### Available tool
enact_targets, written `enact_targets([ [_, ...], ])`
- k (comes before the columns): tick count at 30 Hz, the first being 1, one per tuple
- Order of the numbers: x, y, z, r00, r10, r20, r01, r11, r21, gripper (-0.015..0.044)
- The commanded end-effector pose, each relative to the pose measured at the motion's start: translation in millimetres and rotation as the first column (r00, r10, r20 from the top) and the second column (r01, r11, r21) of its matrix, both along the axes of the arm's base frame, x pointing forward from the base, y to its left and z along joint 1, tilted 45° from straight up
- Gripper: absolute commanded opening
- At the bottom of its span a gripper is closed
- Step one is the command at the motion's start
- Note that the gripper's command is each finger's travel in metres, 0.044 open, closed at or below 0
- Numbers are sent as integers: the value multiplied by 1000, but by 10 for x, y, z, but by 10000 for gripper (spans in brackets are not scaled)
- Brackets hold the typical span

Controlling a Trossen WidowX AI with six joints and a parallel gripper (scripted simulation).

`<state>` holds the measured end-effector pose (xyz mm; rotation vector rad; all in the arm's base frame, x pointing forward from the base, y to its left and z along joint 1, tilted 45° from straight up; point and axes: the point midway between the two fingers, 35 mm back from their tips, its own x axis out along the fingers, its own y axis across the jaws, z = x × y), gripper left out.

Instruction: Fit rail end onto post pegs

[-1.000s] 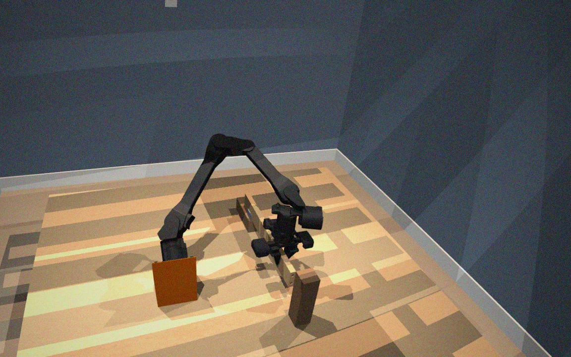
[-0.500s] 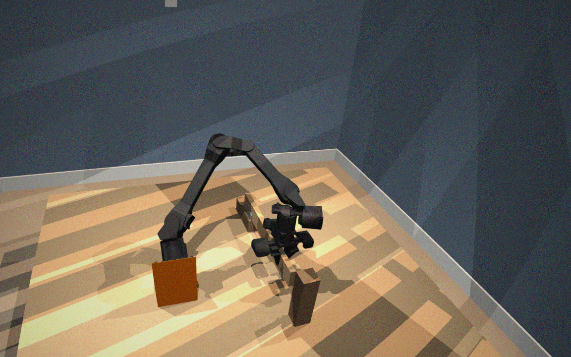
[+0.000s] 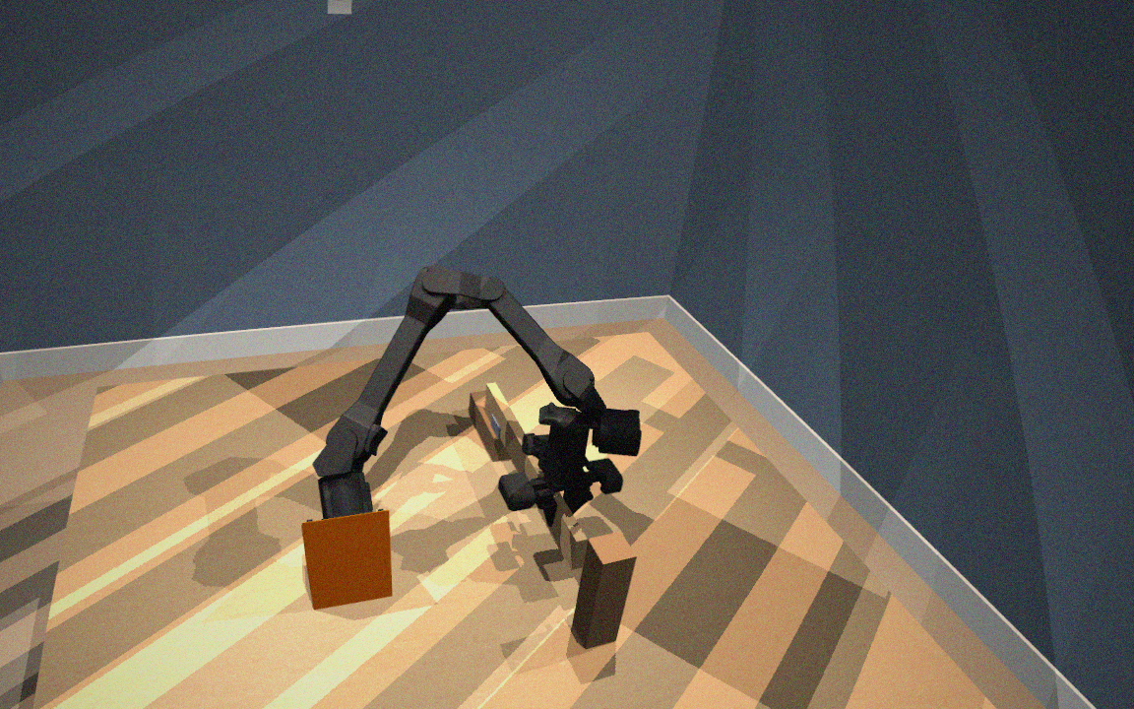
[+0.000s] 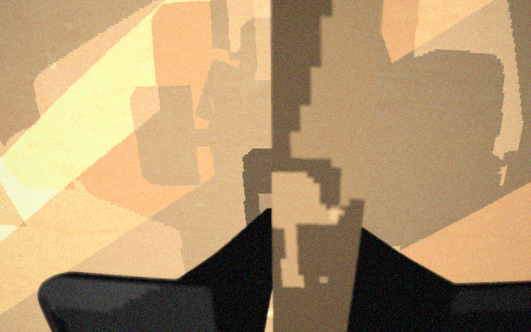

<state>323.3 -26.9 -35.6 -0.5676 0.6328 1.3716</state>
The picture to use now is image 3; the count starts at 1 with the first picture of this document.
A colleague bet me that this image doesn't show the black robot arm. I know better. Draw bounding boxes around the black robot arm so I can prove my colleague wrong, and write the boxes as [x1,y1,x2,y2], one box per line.
[312,265,642,520]

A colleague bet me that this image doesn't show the long brown wooden beam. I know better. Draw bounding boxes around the long brown wooden beam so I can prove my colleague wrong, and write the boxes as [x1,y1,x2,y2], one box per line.
[484,383,589,569]

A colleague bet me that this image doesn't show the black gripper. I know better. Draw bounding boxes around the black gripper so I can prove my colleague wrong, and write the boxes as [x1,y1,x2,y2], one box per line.
[498,442,624,527]

